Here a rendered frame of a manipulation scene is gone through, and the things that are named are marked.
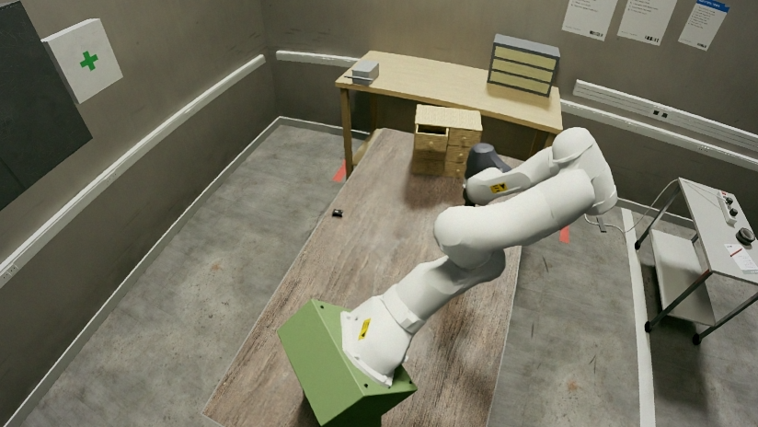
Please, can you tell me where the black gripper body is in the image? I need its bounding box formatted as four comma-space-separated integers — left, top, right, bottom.
463, 189, 474, 207

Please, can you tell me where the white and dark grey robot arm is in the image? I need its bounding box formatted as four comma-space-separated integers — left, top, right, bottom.
340, 127, 618, 388

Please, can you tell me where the light wooden chest of drawers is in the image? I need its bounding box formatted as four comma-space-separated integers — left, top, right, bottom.
411, 105, 482, 179

